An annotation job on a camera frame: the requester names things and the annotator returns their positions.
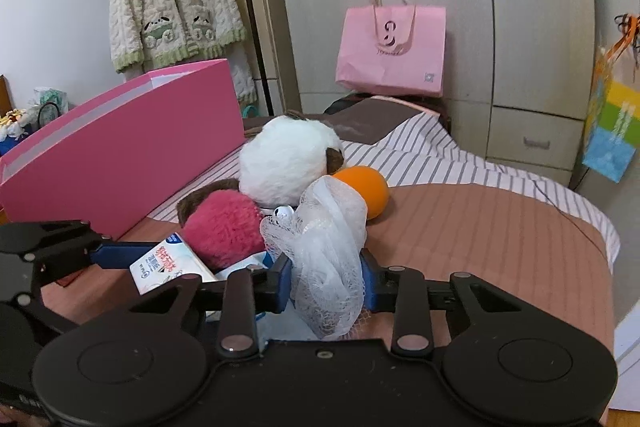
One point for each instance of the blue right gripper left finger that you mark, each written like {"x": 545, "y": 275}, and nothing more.
{"x": 278, "y": 285}

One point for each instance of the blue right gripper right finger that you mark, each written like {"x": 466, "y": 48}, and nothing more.
{"x": 373, "y": 282}

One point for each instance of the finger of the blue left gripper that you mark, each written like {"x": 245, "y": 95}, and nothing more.
{"x": 119, "y": 255}

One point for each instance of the white mesh bath pouf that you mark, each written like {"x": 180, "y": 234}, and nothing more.
{"x": 323, "y": 238}

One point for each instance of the white wet wipes pack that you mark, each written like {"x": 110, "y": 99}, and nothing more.
{"x": 166, "y": 261}

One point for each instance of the blue tissue pack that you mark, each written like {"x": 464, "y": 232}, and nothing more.
{"x": 270, "y": 326}

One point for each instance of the magenta fluffy plush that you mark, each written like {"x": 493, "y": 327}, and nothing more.
{"x": 220, "y": 224}

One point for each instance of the orange makeup sponge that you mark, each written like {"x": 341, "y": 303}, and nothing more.
{"x": 370, "y": 185}

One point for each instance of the pink storage box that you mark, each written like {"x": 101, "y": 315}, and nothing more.
{"x": 115, "y": 158}

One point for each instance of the white plush panda toy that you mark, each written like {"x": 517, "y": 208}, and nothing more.
{"x": 284, "y": 157}

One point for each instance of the bouquet in blue pot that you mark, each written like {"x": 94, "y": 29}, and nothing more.
{"x": 17, "y": 123}

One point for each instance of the brown pillow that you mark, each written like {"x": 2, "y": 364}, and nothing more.
{"x": 362, "y": 119}

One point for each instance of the pink paper shopping bag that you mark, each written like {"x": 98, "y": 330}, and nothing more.
{"x": 393, "y": 49}

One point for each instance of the black clothes rack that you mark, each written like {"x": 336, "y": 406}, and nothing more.
{"x": 250, "y": 6}

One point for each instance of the white door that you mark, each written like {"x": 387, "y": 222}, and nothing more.
{"x": 627, "y": 356}

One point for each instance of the colourful striped gift bag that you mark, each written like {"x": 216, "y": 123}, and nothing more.
{"x": 612, "y": 127}

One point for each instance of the beige wardrobe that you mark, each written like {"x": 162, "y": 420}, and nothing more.
{"x": 516, "y": 72}

